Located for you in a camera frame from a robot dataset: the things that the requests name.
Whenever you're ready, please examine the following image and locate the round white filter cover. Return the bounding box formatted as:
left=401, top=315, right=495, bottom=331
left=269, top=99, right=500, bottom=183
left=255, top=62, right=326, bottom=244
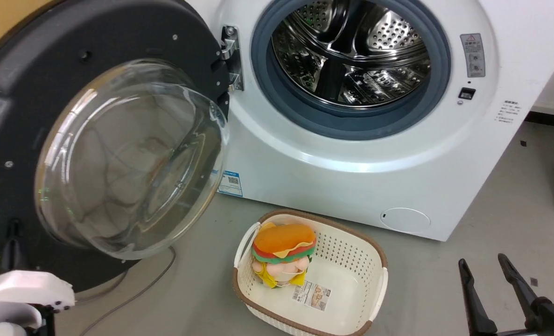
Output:
left=380, top=207, right=432, bottom=234

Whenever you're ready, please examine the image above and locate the burger plush doll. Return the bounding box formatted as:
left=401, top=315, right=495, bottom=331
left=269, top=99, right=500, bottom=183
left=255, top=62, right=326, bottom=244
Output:
left=251, top=222, right=317, bottom=289

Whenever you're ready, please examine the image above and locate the grey warning sticker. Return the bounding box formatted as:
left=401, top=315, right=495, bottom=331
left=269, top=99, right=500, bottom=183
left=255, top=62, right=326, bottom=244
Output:
left=460, top=33, right=486, bottom=78

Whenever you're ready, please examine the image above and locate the dark baseboard strip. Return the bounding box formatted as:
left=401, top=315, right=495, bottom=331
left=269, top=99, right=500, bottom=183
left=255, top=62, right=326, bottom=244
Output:
left=525, top=111, right=554, bottom=129

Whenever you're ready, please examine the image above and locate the blue QR code sticker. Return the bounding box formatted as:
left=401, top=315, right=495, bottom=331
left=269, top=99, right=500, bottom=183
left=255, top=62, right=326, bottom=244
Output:
left=217, top=170, right=244, bottom=197

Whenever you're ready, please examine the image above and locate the small printed text sticker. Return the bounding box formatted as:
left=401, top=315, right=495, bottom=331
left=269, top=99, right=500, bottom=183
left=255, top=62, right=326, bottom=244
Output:
left=495, top=99, right=523, bottom=125

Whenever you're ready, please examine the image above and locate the white laundry basket brown rim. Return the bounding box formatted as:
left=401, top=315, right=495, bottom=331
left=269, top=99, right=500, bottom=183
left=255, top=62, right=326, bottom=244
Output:
left=232, top=209, right=390, bottom=336

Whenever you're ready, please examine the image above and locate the white front-load washing machine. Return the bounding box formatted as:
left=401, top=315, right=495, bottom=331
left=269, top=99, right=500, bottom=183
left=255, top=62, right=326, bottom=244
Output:
left=183, top=0, right=554, bottom=242

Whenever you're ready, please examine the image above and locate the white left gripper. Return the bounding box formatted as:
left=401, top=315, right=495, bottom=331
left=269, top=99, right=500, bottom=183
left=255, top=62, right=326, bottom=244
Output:
left=0, top=218, right=76, bottom=314

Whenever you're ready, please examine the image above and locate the grey rubber door gasket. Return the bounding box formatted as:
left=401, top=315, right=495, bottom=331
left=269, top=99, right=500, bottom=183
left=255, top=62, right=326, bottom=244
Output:
left=251, top=0, right=452, bottom=141

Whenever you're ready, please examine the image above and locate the black washer door with glass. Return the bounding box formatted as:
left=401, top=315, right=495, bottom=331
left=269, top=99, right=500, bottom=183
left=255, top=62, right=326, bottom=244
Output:
left=0, top=0, right=231, bottom=293

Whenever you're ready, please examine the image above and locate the steel perforated washer drum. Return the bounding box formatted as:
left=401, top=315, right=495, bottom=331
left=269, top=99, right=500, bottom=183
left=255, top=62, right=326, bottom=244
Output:
left=271, top=0, right=432, bottom=109

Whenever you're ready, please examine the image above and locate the thin grey floor cable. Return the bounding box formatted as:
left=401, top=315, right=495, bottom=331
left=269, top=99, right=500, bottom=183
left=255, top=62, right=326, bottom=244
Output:
left=78, top=246, right=177, bottom=336

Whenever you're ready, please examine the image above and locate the metal washer door hinge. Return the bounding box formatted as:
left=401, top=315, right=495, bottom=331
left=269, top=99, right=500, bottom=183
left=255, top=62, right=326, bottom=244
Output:
left=220, top=25, right=245, bottom=92

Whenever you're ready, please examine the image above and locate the printed product label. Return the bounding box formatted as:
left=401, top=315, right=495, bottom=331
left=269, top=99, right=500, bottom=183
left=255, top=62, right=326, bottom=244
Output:
left=291, top=280, right=332, bottom=312

